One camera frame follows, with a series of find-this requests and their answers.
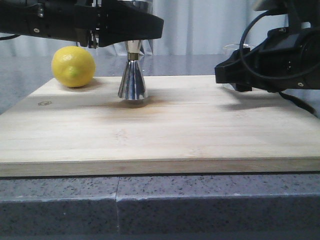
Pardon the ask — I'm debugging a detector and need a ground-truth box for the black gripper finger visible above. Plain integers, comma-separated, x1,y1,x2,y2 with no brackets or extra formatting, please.
98,0,164,47

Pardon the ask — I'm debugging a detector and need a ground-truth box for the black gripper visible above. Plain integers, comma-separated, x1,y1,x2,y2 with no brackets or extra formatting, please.
214,27,320,92
0,0,100,47

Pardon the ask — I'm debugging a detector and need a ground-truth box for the steel hourglass jigger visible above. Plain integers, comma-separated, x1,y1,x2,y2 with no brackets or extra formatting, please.
118,40,148,101

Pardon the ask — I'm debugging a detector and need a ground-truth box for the clear glass beaker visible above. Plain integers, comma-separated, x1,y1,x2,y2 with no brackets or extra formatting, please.
222,43,256,56

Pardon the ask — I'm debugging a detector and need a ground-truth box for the yellow lemon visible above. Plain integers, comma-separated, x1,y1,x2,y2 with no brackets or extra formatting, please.
51,46,96,88

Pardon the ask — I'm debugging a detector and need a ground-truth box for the grey pleated curtain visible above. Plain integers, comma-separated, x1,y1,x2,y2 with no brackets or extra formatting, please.
0,0,320,58

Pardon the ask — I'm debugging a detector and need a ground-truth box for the light wooden cutting board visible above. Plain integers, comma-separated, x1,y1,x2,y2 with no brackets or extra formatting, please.
0,75,320,177

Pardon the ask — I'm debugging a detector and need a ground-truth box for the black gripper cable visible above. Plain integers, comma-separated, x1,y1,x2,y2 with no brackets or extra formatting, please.
238,9,320,81

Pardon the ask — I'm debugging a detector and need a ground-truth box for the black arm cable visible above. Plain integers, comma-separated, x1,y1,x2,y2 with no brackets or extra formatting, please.
0,33,21,41

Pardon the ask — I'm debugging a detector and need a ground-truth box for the black board handle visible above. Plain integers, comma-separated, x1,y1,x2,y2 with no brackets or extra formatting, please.
278,92,316,116

